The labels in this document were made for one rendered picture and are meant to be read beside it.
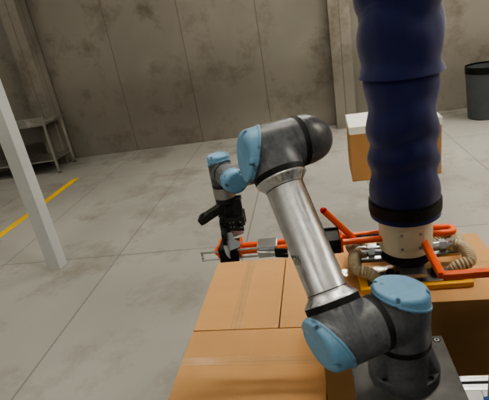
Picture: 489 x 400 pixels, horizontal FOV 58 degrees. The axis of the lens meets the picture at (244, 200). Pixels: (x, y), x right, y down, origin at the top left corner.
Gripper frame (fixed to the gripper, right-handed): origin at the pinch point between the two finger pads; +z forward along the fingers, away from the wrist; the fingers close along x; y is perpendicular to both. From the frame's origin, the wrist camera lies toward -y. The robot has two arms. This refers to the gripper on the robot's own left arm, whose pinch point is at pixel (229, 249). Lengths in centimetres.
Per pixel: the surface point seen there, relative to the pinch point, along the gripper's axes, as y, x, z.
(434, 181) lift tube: 67, -7, -21
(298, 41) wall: 26, 584, -29
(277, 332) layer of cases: 9, 18, 53
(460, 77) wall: 262, 583, 58
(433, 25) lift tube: 66, -9, -65
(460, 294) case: 72, -17, 13
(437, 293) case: 66, -16, 13
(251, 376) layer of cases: 0, -7, 53
